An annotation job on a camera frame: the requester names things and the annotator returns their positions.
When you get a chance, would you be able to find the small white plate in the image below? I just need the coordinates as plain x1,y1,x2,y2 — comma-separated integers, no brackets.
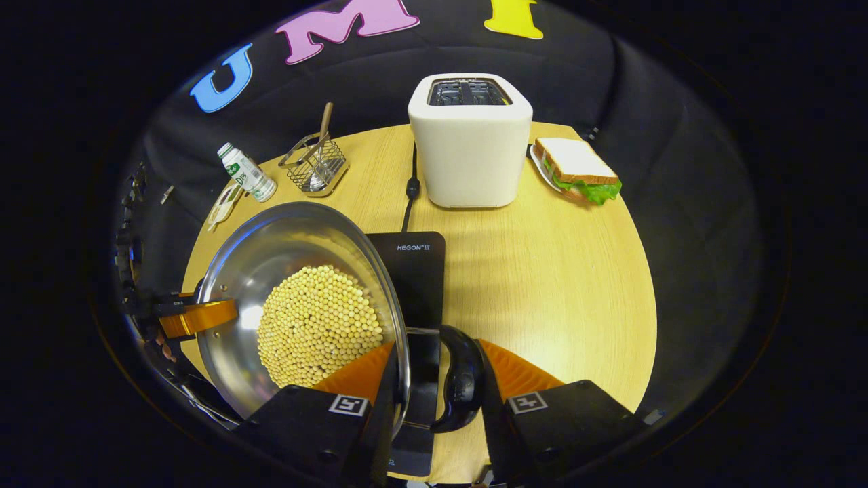
528,144,567,196

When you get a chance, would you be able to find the white divided plate with grains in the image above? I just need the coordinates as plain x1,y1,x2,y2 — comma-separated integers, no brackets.
206,182,245,233

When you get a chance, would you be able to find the white toaster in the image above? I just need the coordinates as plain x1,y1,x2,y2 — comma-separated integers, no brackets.
408,73,534,209

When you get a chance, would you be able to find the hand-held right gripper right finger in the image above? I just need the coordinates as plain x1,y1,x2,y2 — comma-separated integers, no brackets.
475,338,645,485

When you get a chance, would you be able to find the metal wire basket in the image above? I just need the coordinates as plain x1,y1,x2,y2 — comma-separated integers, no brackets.
278,132,350,198

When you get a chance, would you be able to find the steel pot with black handle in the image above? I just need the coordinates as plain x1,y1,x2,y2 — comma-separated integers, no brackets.
195,201,486,434

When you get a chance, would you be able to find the black toaster power cable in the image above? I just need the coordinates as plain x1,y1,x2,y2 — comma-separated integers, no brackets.
400,142,421,232

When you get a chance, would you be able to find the wooden-handled spoon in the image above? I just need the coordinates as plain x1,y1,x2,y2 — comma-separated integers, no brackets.
309,102,334,190

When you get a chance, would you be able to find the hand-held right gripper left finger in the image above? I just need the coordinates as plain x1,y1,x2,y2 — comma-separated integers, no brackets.
234,340,401,488

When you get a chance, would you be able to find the black induction cooktop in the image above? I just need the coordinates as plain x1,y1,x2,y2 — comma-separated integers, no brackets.
366,231,447,479

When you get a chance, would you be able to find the pile of yellow soybeans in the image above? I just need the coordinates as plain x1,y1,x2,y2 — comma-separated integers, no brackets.
256,264,386,389

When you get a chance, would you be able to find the sandwich with lettuce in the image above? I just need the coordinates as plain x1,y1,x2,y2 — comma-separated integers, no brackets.
534,138,623,206

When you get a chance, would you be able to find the white drink bottle green cap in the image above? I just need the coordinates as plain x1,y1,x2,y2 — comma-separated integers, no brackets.
217,142,278,203

